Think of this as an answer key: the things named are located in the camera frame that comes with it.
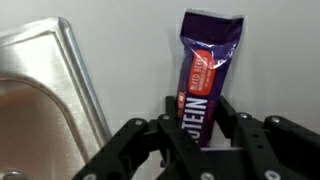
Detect blue protein bar snack packet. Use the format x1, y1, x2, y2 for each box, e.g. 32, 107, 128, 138
174, 10, 245, 148

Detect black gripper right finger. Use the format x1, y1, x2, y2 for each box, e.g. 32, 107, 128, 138
199, 95, 320, 180

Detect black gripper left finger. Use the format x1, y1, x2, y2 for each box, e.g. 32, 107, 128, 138
71, 95, 218, 180

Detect stainless steel sink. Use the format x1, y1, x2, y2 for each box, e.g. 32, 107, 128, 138
0, 16, 113, 180

